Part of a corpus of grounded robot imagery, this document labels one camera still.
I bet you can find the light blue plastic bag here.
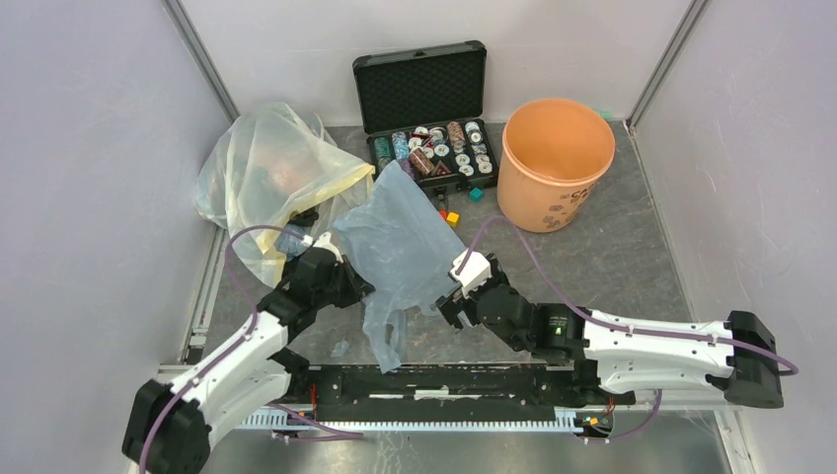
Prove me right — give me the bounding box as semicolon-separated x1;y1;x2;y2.
332;162;465;373

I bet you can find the orange plastic trash bin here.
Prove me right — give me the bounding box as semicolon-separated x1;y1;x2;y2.
497;99;616;233

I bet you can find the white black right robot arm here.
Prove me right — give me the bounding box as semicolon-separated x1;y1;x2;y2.
432;284;784;409

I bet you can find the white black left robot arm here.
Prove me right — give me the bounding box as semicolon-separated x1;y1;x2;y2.
121;248;374;473

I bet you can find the yellow small cube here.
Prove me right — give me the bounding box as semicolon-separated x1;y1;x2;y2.
445;211;461;228

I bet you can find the teal small cube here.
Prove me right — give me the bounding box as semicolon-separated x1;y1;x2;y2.
468;188;485;202

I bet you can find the yellow translucent plastic bag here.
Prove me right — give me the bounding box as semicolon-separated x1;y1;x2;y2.
194;102;375;286

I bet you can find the black poker chip case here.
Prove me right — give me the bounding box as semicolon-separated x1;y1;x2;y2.
352;40;498;197

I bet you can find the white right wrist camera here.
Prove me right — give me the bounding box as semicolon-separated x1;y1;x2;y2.
448;249;492;298

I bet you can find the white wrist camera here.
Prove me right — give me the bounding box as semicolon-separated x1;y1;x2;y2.
302;231;343;263
448;249;492;298

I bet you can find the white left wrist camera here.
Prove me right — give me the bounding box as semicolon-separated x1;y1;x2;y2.
302;231;343;263

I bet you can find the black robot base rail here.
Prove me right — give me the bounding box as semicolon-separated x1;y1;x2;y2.
279;362;636;423

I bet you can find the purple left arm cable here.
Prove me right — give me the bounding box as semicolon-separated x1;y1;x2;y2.
137;225;364;474

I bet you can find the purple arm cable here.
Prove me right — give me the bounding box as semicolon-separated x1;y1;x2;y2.
137;225;364;474
457;215;800;446

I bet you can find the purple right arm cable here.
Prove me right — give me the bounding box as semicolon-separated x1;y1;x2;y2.
457;215;800;446

